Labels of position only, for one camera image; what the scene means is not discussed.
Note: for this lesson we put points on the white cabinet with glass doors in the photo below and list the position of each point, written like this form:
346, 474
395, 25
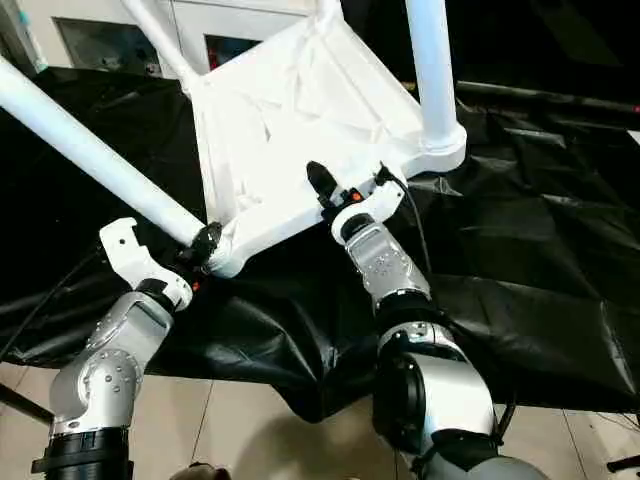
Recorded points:
110, 30

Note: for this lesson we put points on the white plastic table top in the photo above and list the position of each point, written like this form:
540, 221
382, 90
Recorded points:
290, 130

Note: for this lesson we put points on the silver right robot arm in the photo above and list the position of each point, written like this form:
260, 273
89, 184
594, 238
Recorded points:
400, 290

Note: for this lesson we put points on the black metal table frame leg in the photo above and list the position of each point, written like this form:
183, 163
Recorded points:
25, 403

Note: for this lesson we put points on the white plastic table leg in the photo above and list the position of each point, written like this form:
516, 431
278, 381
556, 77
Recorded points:
432, 70
328, 12
160, 40
90, 150

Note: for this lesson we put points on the black plastic mat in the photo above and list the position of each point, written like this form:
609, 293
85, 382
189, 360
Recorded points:
540, 250

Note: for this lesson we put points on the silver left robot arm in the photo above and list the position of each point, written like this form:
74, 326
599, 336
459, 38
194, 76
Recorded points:
110, 360

